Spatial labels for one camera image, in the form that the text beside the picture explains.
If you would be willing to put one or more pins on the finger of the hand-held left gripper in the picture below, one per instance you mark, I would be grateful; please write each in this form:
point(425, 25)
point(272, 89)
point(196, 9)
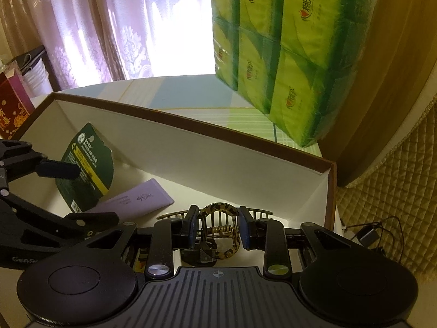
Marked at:
point(78, 219)
point(56, 169)

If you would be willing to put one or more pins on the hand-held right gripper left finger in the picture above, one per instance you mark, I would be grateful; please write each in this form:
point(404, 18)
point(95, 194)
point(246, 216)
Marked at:
point(190, 227)

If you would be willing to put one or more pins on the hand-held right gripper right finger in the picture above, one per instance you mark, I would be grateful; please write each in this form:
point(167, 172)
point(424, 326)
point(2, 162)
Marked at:
point(245, 229)

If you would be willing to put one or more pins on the leopard print hair claw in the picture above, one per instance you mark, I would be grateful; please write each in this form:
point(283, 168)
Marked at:
point(218, 220)

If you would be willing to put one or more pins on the dark green packet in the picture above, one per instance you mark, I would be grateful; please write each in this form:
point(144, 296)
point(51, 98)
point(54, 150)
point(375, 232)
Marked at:
point(85, 164)

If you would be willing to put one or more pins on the purple packet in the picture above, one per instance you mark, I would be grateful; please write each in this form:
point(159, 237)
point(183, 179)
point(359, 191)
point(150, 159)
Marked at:
point(136, 200)

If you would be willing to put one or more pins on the brown cardboard box white inside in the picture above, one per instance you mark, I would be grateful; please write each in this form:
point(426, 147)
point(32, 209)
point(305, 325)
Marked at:
point(205, 150)

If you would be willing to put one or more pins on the red box with gold print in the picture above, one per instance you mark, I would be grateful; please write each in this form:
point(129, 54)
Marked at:
point(13, 106)

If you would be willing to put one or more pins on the white ribbed container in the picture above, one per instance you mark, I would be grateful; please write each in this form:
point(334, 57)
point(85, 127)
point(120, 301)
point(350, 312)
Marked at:
point(36, 78)

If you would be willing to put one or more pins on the sheer purple curtain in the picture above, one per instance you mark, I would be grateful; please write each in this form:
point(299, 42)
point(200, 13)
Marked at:
point(102, 24)

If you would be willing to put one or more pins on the beige quilted sofa cover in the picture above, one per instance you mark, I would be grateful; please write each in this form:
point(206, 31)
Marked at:
point(399, 184)

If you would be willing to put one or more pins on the stack of green tissue packs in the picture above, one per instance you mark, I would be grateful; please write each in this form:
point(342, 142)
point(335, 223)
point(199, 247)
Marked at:
point(290, 47)

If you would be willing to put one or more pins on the brown wooden furniture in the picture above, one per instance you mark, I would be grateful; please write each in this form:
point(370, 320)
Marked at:
point(385, 75)

